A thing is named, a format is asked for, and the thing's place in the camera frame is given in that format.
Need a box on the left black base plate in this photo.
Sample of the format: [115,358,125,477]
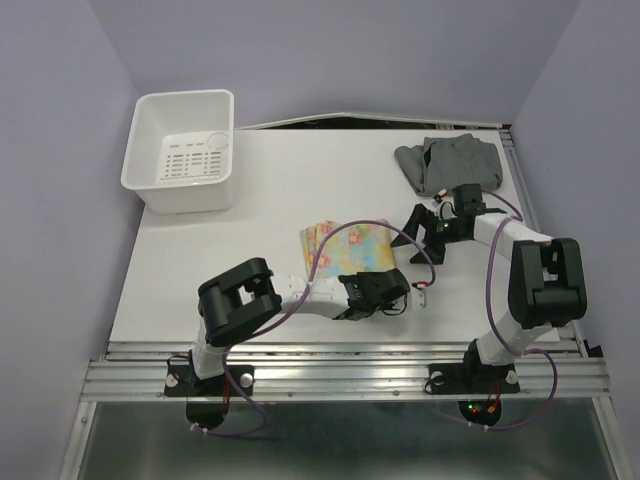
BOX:
[164,364,254,398]

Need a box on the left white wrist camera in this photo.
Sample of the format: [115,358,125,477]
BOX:
[407,287,427,311]

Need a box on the floral pastel skirt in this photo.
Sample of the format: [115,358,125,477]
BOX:
[300,220,396,280]

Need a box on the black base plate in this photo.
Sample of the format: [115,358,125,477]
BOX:
[164,364,254,398]
[424,363,520,395]

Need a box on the white plastic basket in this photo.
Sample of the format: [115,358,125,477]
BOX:
[121,89,234,215]

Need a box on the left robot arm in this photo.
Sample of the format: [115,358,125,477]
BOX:
[187,257,411,394]

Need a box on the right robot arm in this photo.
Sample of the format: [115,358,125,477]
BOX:
[391,184,587,390]

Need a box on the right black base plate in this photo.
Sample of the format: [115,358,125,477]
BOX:
[424,363,520,395]

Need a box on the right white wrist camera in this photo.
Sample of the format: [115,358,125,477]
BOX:
[432,189,453,218]

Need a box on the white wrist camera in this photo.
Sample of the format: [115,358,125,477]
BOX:
[407,287,427,311]
[432,189,453,218]

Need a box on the aluminium front rail frame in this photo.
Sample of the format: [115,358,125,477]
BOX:
[61,129,632,479]

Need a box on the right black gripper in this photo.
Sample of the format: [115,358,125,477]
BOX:
[389,202,467,264]

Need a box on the folded grey skirt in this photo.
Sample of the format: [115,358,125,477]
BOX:
[394,134,504,197]

